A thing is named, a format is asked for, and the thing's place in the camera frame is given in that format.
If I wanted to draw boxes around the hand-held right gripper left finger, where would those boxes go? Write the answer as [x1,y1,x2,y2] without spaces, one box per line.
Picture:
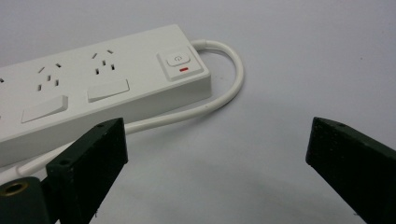
[45,117,129,224]

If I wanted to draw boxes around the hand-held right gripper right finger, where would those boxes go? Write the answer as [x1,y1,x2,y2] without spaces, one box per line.
[304,117,396,224]

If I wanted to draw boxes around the white power strip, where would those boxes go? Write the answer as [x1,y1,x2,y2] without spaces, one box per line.
[0,23,213,168]

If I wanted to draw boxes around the white power cable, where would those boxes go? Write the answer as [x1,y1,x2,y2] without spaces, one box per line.
[0,38,245,183]

